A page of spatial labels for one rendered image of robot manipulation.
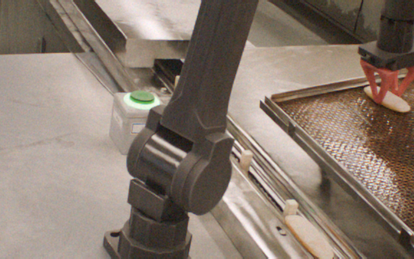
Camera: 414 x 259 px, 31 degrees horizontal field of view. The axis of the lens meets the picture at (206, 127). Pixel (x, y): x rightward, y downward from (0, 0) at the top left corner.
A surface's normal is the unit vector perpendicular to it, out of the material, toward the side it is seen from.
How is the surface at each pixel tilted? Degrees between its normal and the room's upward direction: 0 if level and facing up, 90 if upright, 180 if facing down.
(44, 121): 0
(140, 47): 90
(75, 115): 0
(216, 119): 75
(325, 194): 0
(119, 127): 90
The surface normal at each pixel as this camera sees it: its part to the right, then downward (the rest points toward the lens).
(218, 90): 0.74, 0.35
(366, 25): -0.90, 0.01
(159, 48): 0.39, 0.46
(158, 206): -0.63, 0.24
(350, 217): 0.17, -0.89
